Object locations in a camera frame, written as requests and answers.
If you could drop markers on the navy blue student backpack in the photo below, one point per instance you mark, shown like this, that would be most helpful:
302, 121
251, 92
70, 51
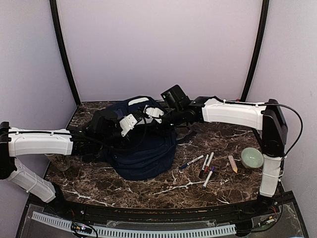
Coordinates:
147, 150

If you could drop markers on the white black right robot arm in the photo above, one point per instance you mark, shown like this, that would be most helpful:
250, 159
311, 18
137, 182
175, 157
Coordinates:
265, 119

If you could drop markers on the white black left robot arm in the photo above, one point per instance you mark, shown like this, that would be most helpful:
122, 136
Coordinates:
15, 142

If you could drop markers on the white marker blue cap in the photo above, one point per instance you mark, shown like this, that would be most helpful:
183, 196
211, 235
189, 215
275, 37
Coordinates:
190, 162

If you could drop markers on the white marker red cap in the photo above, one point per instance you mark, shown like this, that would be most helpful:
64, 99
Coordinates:
209, 162

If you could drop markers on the white marker black cap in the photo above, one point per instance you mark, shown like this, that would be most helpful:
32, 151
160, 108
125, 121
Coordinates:
203, 167

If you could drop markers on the white marker purple cap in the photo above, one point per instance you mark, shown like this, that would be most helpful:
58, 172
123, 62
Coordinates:
204, 186

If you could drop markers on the pale green ceramic bowl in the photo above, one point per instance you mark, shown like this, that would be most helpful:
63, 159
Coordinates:
252, 158

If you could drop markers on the cream patterned ceramic mug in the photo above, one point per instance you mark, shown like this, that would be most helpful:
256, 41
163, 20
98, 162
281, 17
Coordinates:
61, 162

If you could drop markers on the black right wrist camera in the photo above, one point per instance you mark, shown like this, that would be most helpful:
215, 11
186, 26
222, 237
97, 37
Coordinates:
175, 98

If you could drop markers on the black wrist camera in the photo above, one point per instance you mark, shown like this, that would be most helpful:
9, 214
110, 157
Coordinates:
175, 98
103, 121

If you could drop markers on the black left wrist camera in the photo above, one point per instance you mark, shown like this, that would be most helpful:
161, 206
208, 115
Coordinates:
103, 121

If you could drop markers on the black front mounting rail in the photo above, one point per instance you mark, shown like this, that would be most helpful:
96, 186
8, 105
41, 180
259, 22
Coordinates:
91, 214

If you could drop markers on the grey slotted cable duct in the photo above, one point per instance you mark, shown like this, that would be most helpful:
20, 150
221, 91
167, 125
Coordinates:
133, 230

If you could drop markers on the black left corner post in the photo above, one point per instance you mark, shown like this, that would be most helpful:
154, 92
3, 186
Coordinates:
62, 51

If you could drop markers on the black corner post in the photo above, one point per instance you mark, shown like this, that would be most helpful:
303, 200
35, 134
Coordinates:
256, 51
62, 51

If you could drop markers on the black right corner post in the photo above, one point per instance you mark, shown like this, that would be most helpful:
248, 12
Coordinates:
256, 51

